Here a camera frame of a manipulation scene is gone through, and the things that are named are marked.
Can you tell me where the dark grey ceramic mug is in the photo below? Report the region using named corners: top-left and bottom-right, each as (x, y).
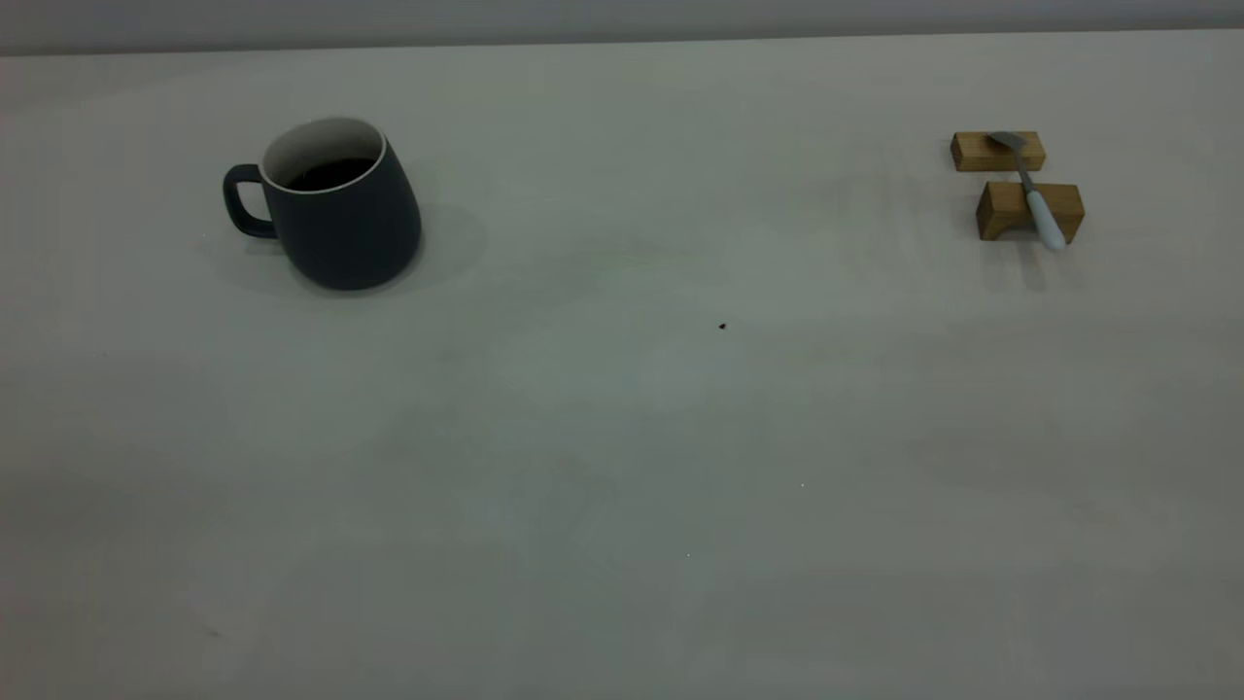
top-left (223, 117), bottom-right (424, 292)

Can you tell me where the black coffee liquid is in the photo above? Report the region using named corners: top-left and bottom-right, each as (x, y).
top-left (289, 158), bottom-right (375, 192)

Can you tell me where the metal spoon with white handle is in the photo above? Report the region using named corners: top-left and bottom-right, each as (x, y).
top-left (987, 131), bottom-right (1068, 253)

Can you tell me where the flat wooden block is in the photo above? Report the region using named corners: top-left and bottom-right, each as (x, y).
top-left (950, 130), bottom-right (1048, 173)

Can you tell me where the arched wooden block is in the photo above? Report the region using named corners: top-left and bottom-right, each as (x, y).
top-left (977, 181), bottom-right (1086, 244)

